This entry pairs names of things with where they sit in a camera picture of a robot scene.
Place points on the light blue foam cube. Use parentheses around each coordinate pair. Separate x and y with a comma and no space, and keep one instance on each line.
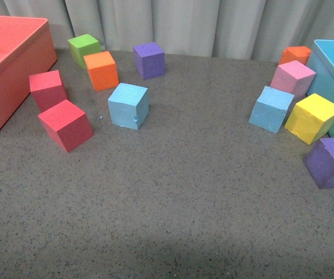
(129,105)
(270,109)

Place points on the purple foam cube rear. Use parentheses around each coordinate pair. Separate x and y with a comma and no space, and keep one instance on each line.
(149,60)

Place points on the purple foam cube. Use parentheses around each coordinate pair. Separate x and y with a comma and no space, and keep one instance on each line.
(149,60)
(320,163)

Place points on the orange foam cube left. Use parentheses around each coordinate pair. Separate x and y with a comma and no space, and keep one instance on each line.
(102,70)

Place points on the orange foam cube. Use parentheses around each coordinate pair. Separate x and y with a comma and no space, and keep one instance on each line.
(299,53)
(102,70)

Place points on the red foam cube front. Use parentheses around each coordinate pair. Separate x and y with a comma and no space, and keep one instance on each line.
(67,125)

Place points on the red foam cube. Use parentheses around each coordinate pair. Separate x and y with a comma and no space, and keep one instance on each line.
(67,125)
(47,89)

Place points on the green foam cube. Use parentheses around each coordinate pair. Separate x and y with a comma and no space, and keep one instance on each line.
(81,46)

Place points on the red foam cube rear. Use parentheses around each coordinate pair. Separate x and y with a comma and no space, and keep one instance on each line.
(47,89)

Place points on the pink foam cube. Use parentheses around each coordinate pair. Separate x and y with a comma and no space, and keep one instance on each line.
(293,77)

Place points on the white curtain backdrop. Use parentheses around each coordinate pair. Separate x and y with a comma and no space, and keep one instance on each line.
(257,30)

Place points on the yellow foam cube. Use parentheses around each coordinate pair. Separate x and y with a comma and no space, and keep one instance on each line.
(311,118)

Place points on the orange foam cube right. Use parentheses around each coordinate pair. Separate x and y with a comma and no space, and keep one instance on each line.
(299,53)

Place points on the purple foam cube front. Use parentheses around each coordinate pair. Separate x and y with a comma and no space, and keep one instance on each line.
(320,163)

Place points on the red plastic bin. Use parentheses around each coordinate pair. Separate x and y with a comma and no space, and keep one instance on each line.
(26,48)

